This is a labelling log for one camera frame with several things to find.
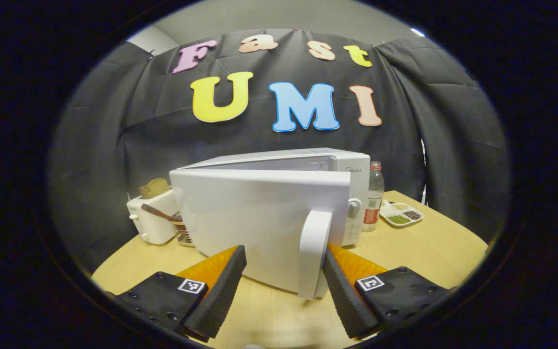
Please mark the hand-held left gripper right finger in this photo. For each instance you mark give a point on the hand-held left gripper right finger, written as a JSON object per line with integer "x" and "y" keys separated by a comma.
{"x": 347, "y": 300}

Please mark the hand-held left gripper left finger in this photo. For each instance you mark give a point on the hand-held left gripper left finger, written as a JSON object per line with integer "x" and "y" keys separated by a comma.
{"x": 221, "y": 291}

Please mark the white microwave oven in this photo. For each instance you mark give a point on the white microwave oven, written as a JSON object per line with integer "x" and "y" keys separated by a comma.
{"x": 259, "y": 218}

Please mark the white toaster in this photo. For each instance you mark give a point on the white toaster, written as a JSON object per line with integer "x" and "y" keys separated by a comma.
{"x": 150, "y": 228}

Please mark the clear plastic bottle red label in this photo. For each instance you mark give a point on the clear plastic bottle red label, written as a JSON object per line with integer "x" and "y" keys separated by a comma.
{"x": 373, "y": 203}

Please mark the white divided dish with beans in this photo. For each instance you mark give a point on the white divided dish with beans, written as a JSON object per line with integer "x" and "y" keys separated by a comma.
{"x": 401, "y": 215}

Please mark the brown bread slice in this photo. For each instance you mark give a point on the brown bread slice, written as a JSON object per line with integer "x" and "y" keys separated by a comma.
{"x": 155, "y": 188}

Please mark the black backdrop cloth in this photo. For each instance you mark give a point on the black backdrop cloth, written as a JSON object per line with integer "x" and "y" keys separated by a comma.
{"x": 114, "y": 135}

